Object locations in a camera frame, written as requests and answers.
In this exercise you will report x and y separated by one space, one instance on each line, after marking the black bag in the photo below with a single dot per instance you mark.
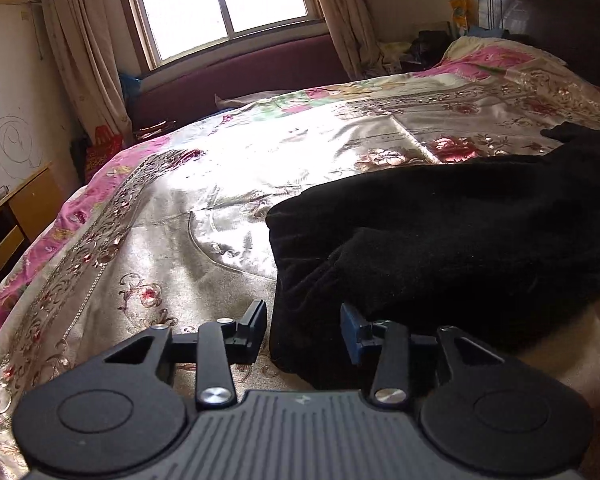
430 42

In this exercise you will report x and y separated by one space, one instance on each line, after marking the red bag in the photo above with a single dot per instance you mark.
102 152

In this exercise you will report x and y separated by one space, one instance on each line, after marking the beige curtain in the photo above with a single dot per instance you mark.
85 50
342 15

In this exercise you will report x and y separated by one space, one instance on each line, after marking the black pants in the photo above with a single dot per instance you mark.
430 240

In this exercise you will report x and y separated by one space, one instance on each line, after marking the yellow packet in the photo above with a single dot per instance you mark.
460 12

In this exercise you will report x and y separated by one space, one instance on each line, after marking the blue bag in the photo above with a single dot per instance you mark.
130 87

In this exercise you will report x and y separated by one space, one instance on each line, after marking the dark red headboard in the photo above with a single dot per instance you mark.
260 72

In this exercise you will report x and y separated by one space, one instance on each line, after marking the floral satin bedspread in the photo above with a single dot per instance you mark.
180 240

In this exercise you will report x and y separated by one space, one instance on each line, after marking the dark wooden headboard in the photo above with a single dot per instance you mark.
555 5

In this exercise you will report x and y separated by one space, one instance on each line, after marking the window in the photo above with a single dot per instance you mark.
220 0

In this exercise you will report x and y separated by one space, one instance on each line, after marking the wooden desk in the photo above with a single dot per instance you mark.
27 205

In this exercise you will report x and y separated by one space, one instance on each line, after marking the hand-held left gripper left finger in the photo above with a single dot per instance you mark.
254 332

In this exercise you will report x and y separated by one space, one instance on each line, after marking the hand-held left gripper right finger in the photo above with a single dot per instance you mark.
351 335

